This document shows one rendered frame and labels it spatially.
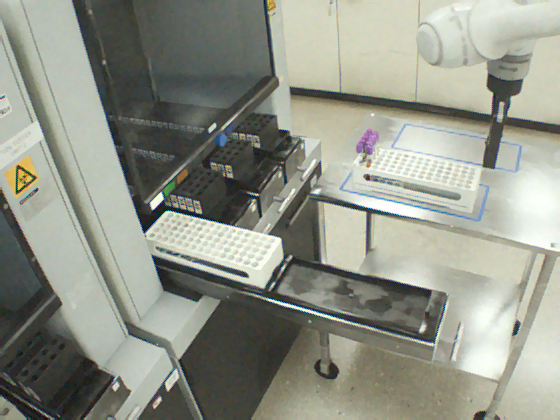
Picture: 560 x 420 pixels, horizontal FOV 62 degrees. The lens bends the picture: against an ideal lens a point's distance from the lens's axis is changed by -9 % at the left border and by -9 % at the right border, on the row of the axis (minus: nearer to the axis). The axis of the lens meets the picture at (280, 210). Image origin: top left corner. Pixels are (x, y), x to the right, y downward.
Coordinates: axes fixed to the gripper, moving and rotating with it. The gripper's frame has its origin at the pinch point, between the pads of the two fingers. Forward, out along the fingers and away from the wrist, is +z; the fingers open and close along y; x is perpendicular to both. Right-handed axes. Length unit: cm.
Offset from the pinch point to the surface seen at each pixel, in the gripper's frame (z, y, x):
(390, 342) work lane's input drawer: 13, 47, -12
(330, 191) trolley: 12.2, 9.6, -36.0
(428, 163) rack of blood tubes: 6.1, 0.1, -14.1
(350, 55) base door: 73, -190, -86
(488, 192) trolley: 11.7, -0.1, 1.4
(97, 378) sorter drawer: 9, 74, -59
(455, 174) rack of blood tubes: 6.1, 2.5, -7.3
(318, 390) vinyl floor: 94, 22, -38
